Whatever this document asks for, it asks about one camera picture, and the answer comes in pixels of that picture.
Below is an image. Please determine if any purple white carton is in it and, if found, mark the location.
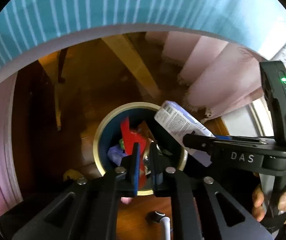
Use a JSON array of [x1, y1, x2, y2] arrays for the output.
[[154, 101, 214, 167]]

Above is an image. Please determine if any red cardboard piece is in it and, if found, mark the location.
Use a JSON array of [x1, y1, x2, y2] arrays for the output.
[[120, 117, 147, 190]]

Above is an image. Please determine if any orange foil snack bag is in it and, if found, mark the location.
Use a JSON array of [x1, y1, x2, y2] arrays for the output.
[[138, 121, 156, 176]]

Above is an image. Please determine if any purple tissue plastic bag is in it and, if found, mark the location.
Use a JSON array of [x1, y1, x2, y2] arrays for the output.
[[107, 145, 127, 166]]

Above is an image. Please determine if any green paper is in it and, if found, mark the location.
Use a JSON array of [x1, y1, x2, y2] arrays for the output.
[[119, 139, 125, 150]]

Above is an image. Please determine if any round blue trash bin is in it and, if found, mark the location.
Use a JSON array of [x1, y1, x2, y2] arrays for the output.
[[93, 102, 187, 196]]

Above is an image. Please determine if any person's right hand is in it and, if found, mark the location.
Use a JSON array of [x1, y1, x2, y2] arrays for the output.
[[251, 177, 286, 224]]

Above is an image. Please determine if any yellow slipper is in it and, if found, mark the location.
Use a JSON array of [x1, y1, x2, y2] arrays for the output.
[[63, 169, 83, 181]]

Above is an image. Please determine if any white chair base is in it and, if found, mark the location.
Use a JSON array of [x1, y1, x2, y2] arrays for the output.
[[147, 211, 171, 240]]

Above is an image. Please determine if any patterned blue white tablecloth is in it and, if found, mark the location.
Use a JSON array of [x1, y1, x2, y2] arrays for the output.
[[0, 0, 286, 83]]

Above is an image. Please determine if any wooden table leg frame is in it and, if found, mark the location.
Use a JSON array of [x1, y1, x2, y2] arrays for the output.
[[101, 34, 160, 99]]

